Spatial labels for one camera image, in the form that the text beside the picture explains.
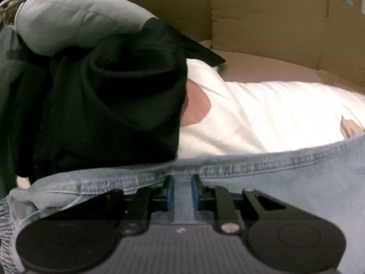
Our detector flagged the light blue denim pants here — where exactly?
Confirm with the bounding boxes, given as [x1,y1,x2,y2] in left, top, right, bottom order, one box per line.
[0,134,365,274]

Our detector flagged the cream bear print duvet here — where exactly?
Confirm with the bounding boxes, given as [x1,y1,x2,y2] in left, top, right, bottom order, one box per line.
[177,59,364,158]

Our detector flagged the dark grey blanket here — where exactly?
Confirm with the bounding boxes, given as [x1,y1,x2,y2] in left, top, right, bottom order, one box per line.
[1,18,224,196]

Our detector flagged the brown cardboard sheet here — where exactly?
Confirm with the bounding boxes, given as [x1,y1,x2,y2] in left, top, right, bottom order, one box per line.
[129,0,364,92]

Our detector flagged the small doll head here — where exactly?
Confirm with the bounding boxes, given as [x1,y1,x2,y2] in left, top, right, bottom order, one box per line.
[0,0,38,29]

